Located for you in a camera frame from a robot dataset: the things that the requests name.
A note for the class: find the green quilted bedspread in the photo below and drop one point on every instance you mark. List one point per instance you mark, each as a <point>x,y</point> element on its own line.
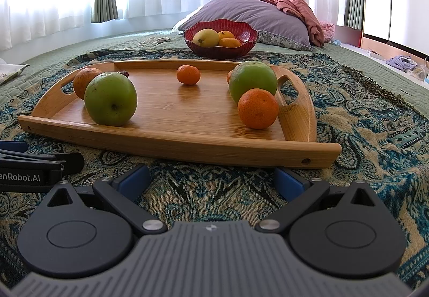
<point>67,45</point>

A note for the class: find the small dark object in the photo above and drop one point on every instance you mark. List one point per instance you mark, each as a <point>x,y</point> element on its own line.
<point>164,39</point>

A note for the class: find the wooden tray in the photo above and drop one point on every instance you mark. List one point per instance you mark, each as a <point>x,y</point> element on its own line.
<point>187,112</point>

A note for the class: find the small orange fruit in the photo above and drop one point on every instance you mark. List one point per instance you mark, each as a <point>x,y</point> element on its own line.
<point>229,43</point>
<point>226,34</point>

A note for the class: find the yellow mango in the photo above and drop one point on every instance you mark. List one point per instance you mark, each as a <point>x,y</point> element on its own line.
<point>205,37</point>

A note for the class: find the brown date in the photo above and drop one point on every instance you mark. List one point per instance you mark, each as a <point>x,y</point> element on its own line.
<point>123,74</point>

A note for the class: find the teal paisley throw blanket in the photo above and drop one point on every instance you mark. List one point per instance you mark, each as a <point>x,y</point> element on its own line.
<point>368,136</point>

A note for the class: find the newspaper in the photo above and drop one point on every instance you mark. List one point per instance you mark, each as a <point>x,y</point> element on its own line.
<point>10,72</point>

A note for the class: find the wooden side shelf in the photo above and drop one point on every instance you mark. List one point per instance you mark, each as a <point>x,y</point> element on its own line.
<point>378,44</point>

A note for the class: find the floral pillow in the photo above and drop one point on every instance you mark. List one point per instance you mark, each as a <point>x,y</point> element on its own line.
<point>278,39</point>

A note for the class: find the pink duvet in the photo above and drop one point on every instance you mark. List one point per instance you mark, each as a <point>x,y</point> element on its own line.
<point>295,2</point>

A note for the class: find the green apple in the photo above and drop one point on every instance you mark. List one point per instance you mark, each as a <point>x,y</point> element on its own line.
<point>110,99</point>

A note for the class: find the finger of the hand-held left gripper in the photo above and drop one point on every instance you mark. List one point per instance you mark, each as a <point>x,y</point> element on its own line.
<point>63,163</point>

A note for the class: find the purple cloth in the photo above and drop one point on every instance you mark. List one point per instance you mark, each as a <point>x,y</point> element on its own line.
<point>400,62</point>

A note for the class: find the large green pomelo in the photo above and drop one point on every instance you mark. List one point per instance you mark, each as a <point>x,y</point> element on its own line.
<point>254,79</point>

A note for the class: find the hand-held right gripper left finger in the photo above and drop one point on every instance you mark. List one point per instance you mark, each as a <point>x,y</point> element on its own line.
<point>134,180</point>

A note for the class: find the large orange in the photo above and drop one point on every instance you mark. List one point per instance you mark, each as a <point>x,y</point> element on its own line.
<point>82,82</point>

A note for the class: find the pink ruffled cloth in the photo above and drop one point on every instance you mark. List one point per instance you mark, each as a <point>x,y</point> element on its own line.
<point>327,30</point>

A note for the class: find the purple pillow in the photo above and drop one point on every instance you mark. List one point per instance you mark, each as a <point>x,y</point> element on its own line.
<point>268,19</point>

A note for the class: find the red bowl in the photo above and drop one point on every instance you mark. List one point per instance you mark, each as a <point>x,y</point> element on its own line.
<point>214,50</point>

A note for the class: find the orange mandarin with stem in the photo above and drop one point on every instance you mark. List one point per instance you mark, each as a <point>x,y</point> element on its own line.
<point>230,77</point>

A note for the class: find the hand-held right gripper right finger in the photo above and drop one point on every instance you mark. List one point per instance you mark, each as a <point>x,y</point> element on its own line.
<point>288,183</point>

